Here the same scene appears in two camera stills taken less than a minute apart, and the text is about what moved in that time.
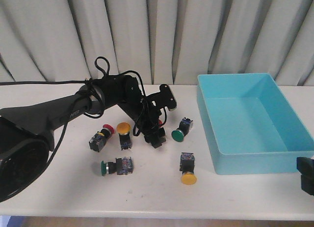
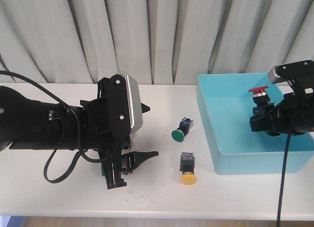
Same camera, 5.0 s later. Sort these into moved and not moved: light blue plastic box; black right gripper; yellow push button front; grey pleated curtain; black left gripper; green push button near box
Moved: black right gripper; black left gripper
Not moved: grey pleated curtain; green push button near box; yellow push button front; light blue plastic box
